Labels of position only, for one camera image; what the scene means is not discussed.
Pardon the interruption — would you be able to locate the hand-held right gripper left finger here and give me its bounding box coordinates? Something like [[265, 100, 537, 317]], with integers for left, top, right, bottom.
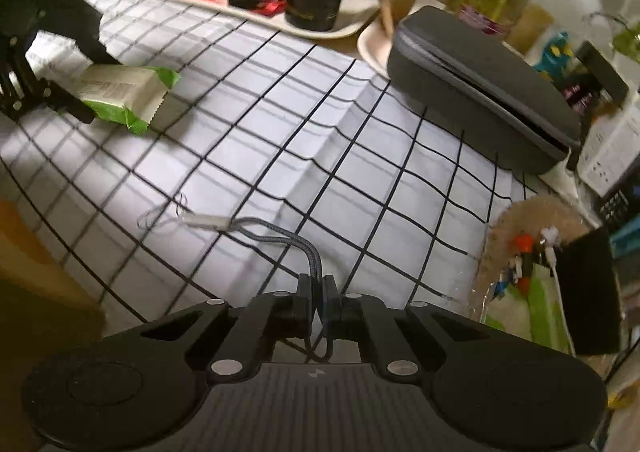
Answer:
[[127, 274, 318, 383]]

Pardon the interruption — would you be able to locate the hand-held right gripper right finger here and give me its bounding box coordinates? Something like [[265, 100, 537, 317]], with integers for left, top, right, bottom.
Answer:
[[322, 274, 506, 381]]

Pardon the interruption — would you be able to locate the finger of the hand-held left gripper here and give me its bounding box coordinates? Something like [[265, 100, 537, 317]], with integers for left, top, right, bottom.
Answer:
[[30, 0, 124, 65], [30, 78, 97, 126]]

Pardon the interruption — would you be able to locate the green white packet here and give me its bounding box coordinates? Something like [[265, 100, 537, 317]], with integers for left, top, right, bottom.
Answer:
[[492, 277, 571, 348], [75, 64, 181, 135]]

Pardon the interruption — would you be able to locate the grey braided cable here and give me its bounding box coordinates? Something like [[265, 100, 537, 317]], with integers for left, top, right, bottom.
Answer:
[[137, 192, 336, 363]]

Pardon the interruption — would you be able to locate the brown cardboard box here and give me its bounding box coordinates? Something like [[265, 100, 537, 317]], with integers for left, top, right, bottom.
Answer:
[[0, 197, 108, 433]]

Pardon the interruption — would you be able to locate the white black checkered tablecloth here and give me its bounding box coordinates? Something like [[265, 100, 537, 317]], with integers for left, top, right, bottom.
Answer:
[[0, 0, 576, 348]]

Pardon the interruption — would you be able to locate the cream oval plate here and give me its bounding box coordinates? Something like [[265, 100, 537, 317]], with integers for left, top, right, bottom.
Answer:
[[357, 19, 401, 78]]

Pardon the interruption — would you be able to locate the grey zip case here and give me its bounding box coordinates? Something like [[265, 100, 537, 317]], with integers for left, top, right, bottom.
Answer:
[[386, 6, 583, 176]]

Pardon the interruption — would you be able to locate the black rectangular pouch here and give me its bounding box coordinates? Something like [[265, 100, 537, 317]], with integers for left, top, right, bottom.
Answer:
[[555, 227, 623, 355]]

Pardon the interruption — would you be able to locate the cream plastic tray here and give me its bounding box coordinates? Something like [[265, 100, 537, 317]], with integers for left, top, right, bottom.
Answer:
[[112, 0, 381, 40]]

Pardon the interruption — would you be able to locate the black carton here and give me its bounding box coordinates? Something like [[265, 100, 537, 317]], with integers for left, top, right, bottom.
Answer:
[[595, 182, 640, 228]]

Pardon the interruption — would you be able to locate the white carton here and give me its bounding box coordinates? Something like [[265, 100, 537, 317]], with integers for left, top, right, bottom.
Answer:
[[577, 107, 640, 198]]

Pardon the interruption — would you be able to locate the colourful printed bag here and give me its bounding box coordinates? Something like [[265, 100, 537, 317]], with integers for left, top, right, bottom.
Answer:
[[532, 32, 576, 80]]

